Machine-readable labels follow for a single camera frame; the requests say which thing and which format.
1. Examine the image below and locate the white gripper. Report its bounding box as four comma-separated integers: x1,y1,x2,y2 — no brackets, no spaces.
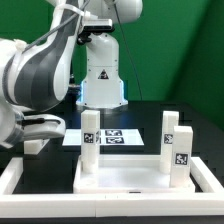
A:
21,114,66,141

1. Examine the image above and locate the white desk tabletop tray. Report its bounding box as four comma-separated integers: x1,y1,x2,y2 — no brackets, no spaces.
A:
73,154,195,194

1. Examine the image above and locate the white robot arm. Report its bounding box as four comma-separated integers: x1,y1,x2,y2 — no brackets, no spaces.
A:
0,0,143,148

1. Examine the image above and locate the white U-shaped fence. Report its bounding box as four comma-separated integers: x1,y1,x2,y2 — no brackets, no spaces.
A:
0,157,224,218

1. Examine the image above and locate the white marker base plate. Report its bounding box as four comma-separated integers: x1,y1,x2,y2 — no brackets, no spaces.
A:
62,129,144,146

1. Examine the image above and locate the silver camera on mount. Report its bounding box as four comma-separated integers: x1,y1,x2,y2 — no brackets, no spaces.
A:
83,19,113,32

